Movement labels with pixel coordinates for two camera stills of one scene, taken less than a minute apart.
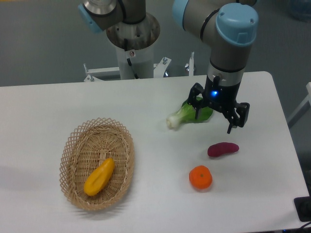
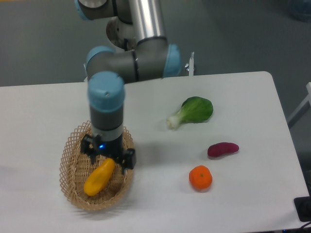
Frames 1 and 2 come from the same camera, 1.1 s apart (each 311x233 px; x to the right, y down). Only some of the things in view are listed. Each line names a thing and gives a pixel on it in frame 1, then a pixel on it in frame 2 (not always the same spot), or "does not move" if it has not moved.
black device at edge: [302, 206] does not move
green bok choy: [186, 114] does not move
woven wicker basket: [87, 145] does not move
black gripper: [223, 98] -> [113, 148]
